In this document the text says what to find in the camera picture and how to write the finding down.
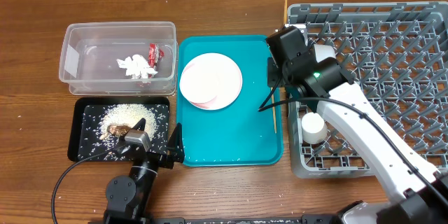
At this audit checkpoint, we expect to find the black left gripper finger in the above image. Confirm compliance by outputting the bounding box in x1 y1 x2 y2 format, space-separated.
122 118 146 145
166 122 185 164

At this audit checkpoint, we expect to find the grey bowl with food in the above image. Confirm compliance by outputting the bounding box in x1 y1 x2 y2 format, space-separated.
313 44 336 63

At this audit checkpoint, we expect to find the wooden chopstick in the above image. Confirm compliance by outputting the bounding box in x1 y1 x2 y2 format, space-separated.
271 93 277 134
283 0 288 25

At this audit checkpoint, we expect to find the white napkin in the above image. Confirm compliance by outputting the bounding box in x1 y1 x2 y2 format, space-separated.
116 55 158 79

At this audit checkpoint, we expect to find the red snack wrapper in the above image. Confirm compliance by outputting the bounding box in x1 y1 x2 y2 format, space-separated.
139 43 165 87

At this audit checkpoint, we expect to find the pink plate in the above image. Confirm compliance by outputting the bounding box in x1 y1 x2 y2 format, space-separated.
184 52 243 110

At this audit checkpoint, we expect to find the white cup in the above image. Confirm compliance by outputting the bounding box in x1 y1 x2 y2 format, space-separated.
301 112 327 144

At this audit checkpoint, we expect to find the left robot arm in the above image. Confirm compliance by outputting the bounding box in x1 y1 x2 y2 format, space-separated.
102 118 185 223

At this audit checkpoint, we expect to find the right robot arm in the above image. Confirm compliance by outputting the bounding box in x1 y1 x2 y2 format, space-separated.
265 26 447 223

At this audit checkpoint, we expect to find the grey dishwasher rack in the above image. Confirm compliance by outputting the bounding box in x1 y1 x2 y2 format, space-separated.
287 2 447 172

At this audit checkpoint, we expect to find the spilled rice pile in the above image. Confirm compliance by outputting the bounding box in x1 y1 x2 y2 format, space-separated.
98 104 158 141

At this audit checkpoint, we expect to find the brown food piece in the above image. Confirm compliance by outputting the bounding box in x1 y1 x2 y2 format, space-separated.
99 125 131 140

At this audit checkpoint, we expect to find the black tray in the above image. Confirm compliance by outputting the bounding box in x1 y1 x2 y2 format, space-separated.
67 97 169 162

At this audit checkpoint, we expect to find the teal plastic tray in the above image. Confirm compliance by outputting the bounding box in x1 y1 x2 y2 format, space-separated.
176 35 284 167

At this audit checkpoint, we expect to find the clear plastic bin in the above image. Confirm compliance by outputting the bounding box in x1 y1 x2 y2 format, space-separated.
59 21 178 96

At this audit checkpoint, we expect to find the black left cable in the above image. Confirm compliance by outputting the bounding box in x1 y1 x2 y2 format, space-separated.
50 148 120 224

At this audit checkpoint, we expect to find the black cable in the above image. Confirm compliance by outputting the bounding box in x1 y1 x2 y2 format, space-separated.
258 76 448 204
50 148 120 224

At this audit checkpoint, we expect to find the black right cable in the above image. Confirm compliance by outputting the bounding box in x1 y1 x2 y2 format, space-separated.
258 76 448 204

